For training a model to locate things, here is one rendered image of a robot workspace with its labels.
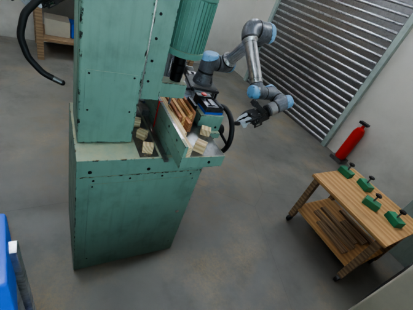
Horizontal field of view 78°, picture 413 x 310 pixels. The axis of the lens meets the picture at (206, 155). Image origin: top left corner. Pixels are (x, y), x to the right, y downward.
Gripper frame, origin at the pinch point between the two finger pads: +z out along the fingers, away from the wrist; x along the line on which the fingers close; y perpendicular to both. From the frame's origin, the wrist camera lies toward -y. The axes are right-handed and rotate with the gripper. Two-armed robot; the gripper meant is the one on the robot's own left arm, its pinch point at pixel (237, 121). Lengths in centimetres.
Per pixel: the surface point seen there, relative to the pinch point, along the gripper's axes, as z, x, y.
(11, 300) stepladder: 71, -77, -66
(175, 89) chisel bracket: 27.6, 1.8, -33.3
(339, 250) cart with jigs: -44, -62, 107
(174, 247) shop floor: 64, -20, 66
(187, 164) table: 37, -29, -19
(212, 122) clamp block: 15.8, -5.7, -12.3
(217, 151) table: 22.4, -25.2, -14.3
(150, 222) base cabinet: 67, -19, 26
